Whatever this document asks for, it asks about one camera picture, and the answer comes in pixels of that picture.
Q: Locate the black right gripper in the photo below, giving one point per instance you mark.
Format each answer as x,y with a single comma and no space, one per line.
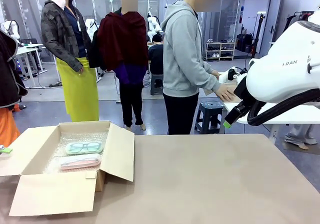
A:
243,91

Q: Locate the pink glasses case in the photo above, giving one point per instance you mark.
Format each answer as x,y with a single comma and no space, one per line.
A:
80,161

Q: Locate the green safety glasses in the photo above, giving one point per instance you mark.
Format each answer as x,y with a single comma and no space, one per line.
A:
83,147

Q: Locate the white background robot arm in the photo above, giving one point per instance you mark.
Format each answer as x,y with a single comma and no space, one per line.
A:
12,29
90,27
153,25

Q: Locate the hoodie person right forearm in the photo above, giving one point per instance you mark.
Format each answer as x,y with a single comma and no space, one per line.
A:
208,80

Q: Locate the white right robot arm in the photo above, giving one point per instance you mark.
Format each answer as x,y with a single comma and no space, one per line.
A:
280,79

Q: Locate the hoodie person right hand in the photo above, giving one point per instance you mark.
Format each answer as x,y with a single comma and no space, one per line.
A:
225,92

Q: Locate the hoodie person left hand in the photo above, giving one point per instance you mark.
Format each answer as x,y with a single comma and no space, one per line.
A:
215,73

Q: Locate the apron person right hand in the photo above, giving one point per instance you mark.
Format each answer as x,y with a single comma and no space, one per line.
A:
81,70

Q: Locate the dark plastic step stool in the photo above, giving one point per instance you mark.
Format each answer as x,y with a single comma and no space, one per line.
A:
210,116

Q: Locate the white work table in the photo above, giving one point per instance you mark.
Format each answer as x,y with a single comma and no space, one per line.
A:
275,115

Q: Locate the wooden shoe rack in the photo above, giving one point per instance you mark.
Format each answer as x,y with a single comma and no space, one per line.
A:
220,51

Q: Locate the person in grey trousers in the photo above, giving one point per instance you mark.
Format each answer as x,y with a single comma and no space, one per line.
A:
298,136

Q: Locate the clear bubble wrap sheet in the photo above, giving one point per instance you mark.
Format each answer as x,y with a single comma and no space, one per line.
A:
75,136

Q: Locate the dark floor mat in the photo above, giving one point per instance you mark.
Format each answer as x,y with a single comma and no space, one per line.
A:
297,149

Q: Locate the dark suitcases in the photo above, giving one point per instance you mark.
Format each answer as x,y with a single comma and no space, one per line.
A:
243,42

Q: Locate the person in grey hoodie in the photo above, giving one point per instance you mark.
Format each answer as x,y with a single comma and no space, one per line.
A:
180,59

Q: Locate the grey plastic stool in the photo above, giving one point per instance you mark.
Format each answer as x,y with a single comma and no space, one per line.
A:
156,84

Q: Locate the black floor stand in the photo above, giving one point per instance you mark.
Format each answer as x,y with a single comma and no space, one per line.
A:
258,34

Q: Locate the person in yellow apron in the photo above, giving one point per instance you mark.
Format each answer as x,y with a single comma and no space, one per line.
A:
75,96

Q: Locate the seated person in black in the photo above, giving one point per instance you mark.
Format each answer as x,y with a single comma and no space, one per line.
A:
155,56

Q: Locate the white background desk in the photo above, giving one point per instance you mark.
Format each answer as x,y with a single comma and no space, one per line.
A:
32,49

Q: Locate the person in red shawl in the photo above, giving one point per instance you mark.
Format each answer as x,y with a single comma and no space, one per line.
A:
122,46

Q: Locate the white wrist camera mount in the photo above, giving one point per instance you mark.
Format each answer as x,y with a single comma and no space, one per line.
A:
231,75

